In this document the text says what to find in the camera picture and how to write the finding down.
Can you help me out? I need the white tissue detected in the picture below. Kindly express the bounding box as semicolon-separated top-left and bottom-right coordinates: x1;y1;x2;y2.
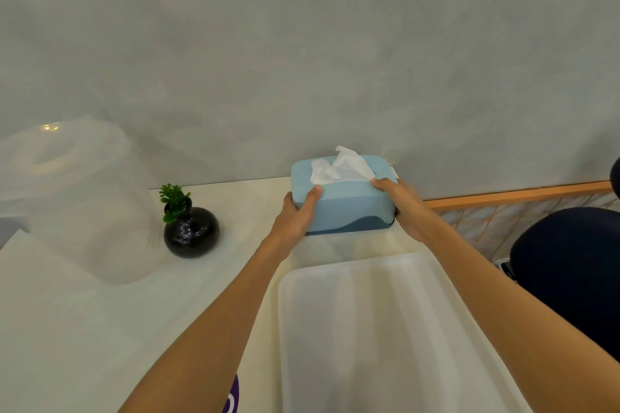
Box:
310;146;377;185

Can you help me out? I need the orange wooden rail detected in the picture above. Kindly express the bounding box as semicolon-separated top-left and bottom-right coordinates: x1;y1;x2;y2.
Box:
424;180;614;211

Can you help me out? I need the purple sticker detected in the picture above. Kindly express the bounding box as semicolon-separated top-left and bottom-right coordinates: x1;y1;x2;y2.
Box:
222;374;241;413

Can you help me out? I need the dark blue chair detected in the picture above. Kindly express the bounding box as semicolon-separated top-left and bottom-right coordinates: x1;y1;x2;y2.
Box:
502;156;620;364

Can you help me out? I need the clear plastic container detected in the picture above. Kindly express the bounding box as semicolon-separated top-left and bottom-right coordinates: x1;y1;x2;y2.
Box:
0;116;168;286

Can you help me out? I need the black round vase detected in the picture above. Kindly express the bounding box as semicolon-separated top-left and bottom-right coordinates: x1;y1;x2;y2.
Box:
163;204;221;259

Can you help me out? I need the person's left hand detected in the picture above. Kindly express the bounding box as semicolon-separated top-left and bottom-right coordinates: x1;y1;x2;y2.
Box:
265;185;324;261

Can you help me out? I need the person's left forearm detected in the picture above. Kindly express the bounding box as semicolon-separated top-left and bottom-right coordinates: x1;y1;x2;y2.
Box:
118;234;297;413

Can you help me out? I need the person's right forearm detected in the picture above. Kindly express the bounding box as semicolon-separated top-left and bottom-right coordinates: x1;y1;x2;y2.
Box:
420;219;620;413

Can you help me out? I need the white plastic tray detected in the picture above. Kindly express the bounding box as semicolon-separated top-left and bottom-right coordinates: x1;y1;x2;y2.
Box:
278;251;534;413

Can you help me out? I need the person's right hand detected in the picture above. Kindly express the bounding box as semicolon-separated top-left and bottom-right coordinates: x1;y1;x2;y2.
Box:
371;178;437;245

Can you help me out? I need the blue tissue box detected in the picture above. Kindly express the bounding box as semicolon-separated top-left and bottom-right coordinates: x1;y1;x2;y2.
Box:
291;155;400;236

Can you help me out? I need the small green plant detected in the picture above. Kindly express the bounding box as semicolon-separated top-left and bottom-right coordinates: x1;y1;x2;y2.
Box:
159;183;192;225

